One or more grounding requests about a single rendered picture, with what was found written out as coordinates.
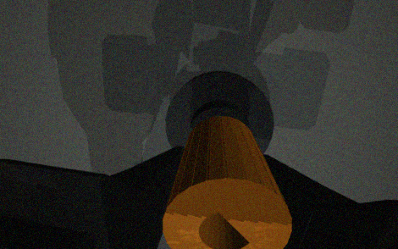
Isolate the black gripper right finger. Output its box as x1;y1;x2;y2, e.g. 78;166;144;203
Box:
263;154;398;249

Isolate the orange knob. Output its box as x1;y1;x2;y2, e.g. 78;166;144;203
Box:
163;116;292;249

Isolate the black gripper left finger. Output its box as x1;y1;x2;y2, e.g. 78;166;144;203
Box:
0;146;185;249

